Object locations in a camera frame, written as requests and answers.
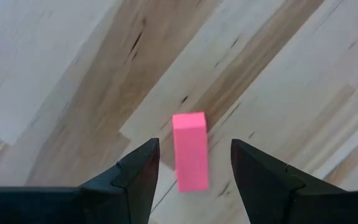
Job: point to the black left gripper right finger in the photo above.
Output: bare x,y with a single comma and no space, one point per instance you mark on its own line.
259,183

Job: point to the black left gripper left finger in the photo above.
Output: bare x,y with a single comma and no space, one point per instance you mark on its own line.
135,186

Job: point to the pink block eraser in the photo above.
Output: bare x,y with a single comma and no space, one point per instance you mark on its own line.
191,155

